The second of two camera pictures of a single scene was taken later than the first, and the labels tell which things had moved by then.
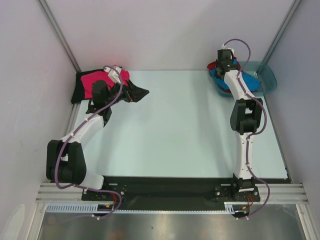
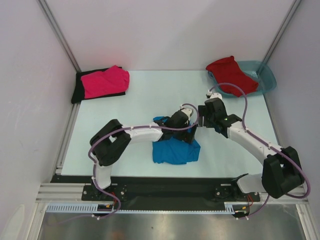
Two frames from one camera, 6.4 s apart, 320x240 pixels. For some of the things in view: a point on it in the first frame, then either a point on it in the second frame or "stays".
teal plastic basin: (263, 72) stays
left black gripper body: (124, 95) to (183, 135)
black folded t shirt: (78, 95) stays
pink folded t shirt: (88, 79) stays
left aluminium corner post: (60, 35) stays
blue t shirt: (252, 83) to (174, 150)
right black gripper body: (218, 64) to (208, 119)
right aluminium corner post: (281, 31) stays
